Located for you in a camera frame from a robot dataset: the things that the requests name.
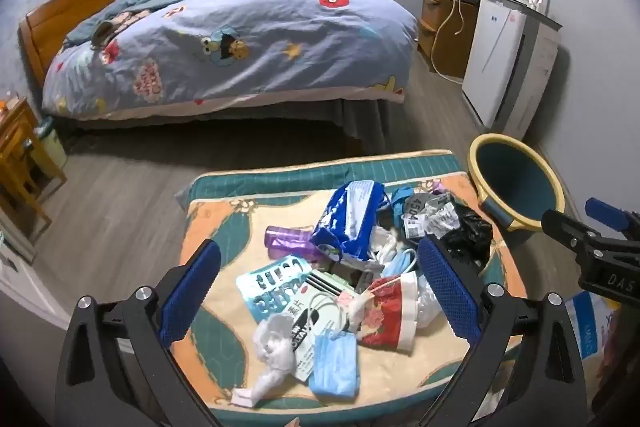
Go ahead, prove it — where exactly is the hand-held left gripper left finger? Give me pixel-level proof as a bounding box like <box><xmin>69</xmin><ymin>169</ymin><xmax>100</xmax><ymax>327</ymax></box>
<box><xmin>54</xmin><ymin>238</ymin><xmax>226</xmax><ymax>427</ymax></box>

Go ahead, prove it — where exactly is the wooden cabinet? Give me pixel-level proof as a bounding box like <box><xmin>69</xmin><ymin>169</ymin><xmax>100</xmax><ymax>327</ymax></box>
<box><xmin>417</xmin><ymin>0</ymin><xmax>478</xmax><ymax>80</ymax></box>

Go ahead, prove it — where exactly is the grey printed shipping bag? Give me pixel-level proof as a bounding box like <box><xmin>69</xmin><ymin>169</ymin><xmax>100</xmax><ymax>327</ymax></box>
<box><xmin>402</xmin><ymin>192</ymin><xmax>466</xmax><ymax>240</ymax></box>

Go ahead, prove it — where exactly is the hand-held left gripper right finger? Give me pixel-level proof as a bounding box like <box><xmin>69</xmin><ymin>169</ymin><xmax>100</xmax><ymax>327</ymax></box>
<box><xmin>416</xmin><ymin>237</ymin><xmax>588</xmax><ymax>427</ymax></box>

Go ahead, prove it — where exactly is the white cable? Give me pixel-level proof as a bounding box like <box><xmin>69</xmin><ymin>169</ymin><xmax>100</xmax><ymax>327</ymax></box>
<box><xmin>432</xmin><ymin>0</ymin><xmax>476</xmax><ymax>78</ymax></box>

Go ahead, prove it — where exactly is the wooden bed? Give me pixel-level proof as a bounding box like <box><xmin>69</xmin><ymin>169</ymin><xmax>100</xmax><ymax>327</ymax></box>
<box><xmin>19</xmin><ymin>0</ymin><xmax>420</xmax><ymax>155</ymax></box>

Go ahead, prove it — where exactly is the blue printed duvet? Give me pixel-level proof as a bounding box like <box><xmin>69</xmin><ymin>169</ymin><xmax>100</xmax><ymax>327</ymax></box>
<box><xmin>41</xmin><ymin>0</ymin><xmax>420</xmax><ymax>118</ymax></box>

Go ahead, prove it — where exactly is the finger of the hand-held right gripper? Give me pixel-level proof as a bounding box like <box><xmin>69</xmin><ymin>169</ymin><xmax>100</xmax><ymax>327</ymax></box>
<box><xmin>585</xmin><ymin>197</ymin><xmax>640</xmax><ymax>238</ymax></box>
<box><xmin>541</xmin><ymin>208</ymin><xmax>606</xmax><ymax>268</ymax></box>

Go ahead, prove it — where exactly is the pale green printed package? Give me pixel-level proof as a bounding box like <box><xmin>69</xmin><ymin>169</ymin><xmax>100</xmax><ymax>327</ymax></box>
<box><xmin>287</xmin><ymin>282</ymin><xmax>351</xmax><ymax>380</ymax></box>

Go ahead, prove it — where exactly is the black plastic bag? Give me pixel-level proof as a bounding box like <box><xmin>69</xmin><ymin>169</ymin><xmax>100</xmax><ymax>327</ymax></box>
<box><xmin>442</xmin><ymin>204</ymin><xmax>493</xmax><ymax>265</ymax></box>

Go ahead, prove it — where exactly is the blue face mask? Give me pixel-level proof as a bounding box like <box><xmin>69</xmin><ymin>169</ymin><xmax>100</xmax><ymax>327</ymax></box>
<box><xmin>308</xmin><ymin>329</ymin><xmax>362</xmax><ymax>397</ymax></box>
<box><xmin>382</xmin><ymin>248</ymin><xmax>421</xmax><ymax>278</ymax></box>

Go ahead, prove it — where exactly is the blue glove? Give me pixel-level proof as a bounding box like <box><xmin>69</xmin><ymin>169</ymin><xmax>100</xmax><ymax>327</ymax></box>
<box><xmin>390</xmin><ymin>187</ymin><xmax>416</xmax><ymax>223</ymax></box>

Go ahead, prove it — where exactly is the purple plastic bottle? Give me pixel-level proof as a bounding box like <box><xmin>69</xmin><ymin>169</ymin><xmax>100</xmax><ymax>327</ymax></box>
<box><xmin>265</xmin><ymin>226</ymin><xmax>326</xmax><ymax>264</ymax></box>

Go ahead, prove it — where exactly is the clear plastic bag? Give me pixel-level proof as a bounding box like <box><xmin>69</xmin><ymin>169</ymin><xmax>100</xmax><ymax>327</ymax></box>
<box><xmin>250</xmin><ymin>313</ymin><xmax>303</xmax><ymax>403</ymax></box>

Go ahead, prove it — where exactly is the blue bin with yellow rim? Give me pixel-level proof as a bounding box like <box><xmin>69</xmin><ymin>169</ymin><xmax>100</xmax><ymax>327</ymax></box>
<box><xmin>467</xmin><ymin>133</ymin><xmax>566</xmax><ymax>233</ymax></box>

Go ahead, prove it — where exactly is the printed teal and orange mat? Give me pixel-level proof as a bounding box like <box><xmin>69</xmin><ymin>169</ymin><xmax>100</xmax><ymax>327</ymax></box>
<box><xmin>175</xmin><ymin>150</ymin><xmax>531</xmax><ymax>408</ymax></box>

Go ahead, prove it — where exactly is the wooden chair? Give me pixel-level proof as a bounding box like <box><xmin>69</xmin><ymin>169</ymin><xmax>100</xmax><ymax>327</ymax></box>
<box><xmin>0</xmin><ymin>97</ymin><xmax>68</xmax><ymax>238</ymax></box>

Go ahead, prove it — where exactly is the pale green container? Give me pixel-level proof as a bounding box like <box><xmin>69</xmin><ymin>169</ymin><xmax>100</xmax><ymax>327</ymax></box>
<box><xmin>32</xmin><ymin>117</ymin><xmax>68</xmax><ymax>168</ymax></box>

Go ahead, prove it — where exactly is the white air purifier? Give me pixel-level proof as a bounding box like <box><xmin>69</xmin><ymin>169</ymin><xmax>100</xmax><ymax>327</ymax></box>
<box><xmin>461</xmin><ymin>0</ymin><xmax>563</xmax><ymax>142</ymax></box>

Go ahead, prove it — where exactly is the clear plastic wrap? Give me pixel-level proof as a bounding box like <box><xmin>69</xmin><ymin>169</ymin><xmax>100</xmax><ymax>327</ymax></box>
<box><xmin>415</xmin><ymin>274</ymin><xmax>443</xmax><ymax>330</ymax></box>

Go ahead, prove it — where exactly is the blue and white plastic bag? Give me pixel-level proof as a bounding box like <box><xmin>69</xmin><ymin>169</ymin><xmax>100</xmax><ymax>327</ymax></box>
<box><xmin>310</xmin><ymin>181</ymin><xmax>393</xmax><ymax>260</ymax></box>

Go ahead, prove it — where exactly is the blue and white box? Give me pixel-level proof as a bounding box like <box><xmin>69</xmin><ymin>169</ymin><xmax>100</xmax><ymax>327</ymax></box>
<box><xmin>565</xmin><ymin>292</ymin><xmax>616</xmax><ymax>360</ymax></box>

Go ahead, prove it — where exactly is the black striped package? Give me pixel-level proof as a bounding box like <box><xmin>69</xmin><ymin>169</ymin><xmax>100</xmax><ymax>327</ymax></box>
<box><xmin>305</xmin><ymin>269</ymin><xmax>373</xmax><ymax>295</ymax></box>

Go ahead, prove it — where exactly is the teal plastic blister tray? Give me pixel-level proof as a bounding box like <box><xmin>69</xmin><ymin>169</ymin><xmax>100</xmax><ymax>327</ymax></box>
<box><xmin>236</xmin><ymin>255</ymin><xmax>313</xmax><ymax>323</ymax></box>

